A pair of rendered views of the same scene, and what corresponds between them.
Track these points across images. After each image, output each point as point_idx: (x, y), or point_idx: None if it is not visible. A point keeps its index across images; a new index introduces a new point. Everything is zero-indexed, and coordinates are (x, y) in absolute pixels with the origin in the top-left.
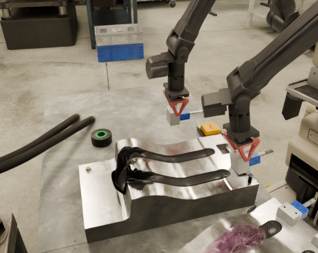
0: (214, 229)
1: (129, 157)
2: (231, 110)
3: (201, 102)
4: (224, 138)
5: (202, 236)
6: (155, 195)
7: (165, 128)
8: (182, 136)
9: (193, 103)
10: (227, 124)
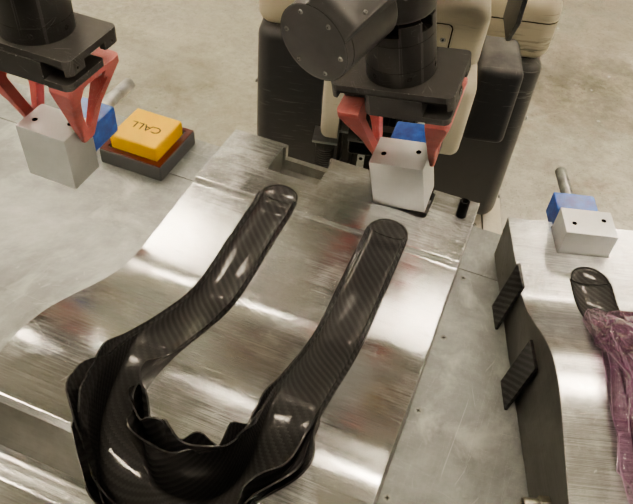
0: (578, 401)
1: (135, 403)
2: (401, 9)
3: (286, 26)
4: (262, 137)
5: (575, 448)
6: (390, 453)
7: None
8: (82, 204)
9: None
10: (345, 74)
